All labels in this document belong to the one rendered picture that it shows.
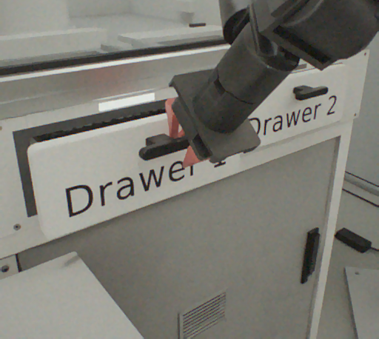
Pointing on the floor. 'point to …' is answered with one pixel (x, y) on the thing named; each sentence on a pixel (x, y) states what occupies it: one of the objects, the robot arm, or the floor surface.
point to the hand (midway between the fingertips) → (183, 150)
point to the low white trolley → (60, 304)
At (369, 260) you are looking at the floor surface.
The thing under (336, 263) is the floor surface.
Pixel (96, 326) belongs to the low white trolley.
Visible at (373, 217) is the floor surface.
